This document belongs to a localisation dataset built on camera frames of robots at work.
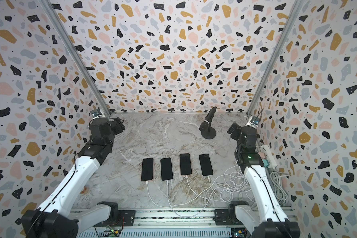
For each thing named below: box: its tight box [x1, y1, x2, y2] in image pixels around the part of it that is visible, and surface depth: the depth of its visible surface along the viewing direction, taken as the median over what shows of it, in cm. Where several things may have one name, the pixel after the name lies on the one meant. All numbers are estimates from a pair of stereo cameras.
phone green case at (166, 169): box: [160, 157, 174, 182], surface depth 92 cm
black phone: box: [198, 153, 214, 177], surface depth 95 cm
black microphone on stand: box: [199, 106, 217, 140], surface depth 100 cm
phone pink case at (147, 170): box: [140, 157, 155, 182], surface depth 93 cm
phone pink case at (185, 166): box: [178, 153, 193, 177], surface depth 96 cm
